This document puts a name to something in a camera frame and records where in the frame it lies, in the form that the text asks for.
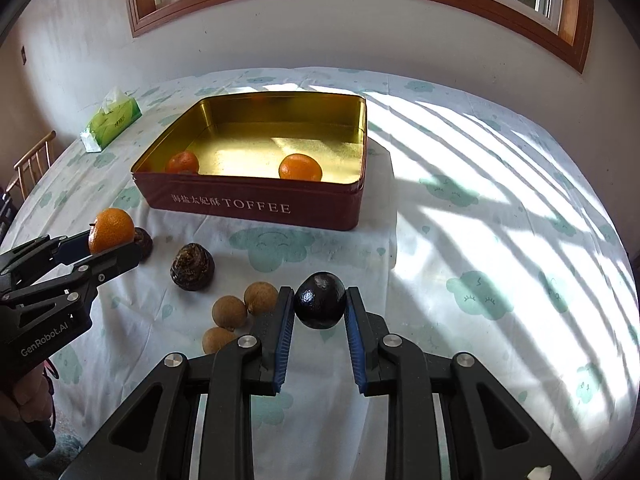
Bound orange tangerine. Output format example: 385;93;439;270
88;208;134;254
165;151;200;174

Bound large wrinkled dark fruit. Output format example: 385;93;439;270
170;243;215;292

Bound dark smooth passion fruit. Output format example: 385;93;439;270
293;272;346;330

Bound person left hand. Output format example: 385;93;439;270
0;363;53;422

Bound wooden chair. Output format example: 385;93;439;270
6;130;56;200

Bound brown longan lower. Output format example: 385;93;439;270
202;327;236;354

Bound brown longan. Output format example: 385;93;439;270
244;282;279;316
212;295;247;330
202;327;236;354

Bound brown longan middle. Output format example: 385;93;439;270
212;295;247;330

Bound green tissue pack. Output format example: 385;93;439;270
80;87;142;153

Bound brown longan top right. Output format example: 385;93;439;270
244;282;279;316

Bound white patterned tablecloth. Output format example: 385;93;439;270
3;68;639;479

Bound red toffee tin box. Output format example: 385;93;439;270
131;91;368;231

